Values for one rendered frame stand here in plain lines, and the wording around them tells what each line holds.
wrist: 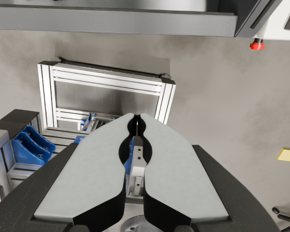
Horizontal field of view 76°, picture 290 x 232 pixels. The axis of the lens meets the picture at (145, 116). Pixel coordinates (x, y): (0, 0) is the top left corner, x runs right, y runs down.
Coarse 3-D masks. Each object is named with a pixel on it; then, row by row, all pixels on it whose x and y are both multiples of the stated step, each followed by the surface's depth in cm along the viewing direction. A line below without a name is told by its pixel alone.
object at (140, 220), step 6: (138, 216) 50; (144, 216) 50; (126, 222) 51; (132, 222) 49; (138, 222) 48; (144, 222) 48; (126, 228) 49; (132, 228) 50; (138, 228) 47; (144, 228) 47; (150, 228) 47; (156, 228) 48
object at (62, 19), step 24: (0, 24) 36; (24, 24) 36; (48, 24) 36; (72, 24) 36; (96, 24) 36; (120, 24) 36; (144, 24) 36; (168, 24) 36; (192, 24) 37; (216, 24) 37
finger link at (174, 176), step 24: (144, 120) 11; (144, 144) 10; (168, 144) 9; (168, 168) 8; (192, 168) 8; (144, 192) 7; (168, 192) 7; (192, 192) 7; (216, 192) 7; (168, 216) 6; (192, 216) 6; (216, 216) 6
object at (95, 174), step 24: (120, 120) 11; (96, 144) 9; (120, 144) 9; (72, 168) 8; (96, 168) 8; (120, 168) 8; (48, 192) 7; (72, 192) 7; (96, 192) 7; (120, 192) 7; (48, 216) 6; (72, 216) 6; (96, 216) 6; (120, 216) 7
